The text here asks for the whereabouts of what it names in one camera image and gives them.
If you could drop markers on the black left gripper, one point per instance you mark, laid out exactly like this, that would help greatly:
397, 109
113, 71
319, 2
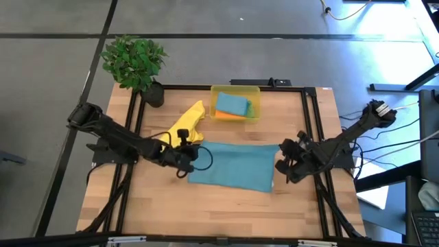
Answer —
178, 156

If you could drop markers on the green microfiber towel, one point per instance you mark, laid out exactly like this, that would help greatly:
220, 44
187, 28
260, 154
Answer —
251, 109

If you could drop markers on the yellow translucent plastic bin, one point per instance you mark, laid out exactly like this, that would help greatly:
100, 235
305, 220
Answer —
236, 88

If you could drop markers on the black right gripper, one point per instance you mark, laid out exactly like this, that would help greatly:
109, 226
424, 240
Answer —
302, 156

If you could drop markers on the black bar device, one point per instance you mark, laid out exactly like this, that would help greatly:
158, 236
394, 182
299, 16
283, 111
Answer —
254, 82

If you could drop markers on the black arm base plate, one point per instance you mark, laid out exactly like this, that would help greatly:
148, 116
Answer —
344, 161
103, 156

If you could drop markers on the white paper sheet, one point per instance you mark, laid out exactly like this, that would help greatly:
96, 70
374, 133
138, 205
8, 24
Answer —
375, 192

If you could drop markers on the black metal table frame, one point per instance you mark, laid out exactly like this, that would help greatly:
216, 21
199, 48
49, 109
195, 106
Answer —
192, 87

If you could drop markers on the orange microfiber towel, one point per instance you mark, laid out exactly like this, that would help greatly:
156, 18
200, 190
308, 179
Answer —
226, 116

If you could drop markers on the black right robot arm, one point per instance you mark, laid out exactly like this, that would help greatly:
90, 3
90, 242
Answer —
356, 133

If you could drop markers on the blue microfiber towel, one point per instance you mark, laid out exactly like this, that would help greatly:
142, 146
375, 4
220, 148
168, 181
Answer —
231, 103
236, 166

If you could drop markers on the yellow microfiber towel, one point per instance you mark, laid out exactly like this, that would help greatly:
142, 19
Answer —
188, 120

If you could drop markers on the artificial green leafy plant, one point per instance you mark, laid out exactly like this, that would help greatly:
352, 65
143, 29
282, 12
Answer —
132, 61

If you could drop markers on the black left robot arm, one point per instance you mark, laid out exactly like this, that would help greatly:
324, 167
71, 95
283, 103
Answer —
113, 137

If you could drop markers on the grey floor object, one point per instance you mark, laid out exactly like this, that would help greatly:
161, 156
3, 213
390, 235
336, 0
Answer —
10, 158

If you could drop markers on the black laptop keyboard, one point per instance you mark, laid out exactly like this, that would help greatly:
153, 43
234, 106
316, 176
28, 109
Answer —
427, 228

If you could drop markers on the black desk leg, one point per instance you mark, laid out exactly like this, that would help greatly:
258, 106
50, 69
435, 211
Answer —
394, 88

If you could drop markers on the grey computer case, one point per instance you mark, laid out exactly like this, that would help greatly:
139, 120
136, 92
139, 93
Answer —
429, 137

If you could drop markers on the white crumpled cloth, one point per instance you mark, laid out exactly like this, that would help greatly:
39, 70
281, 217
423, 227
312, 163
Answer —
430, 195

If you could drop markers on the black plant pot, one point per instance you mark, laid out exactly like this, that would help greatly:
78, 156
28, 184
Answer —
154, 96

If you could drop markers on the silver frame bracket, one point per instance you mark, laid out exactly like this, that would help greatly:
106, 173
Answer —
317, 243
127, 239

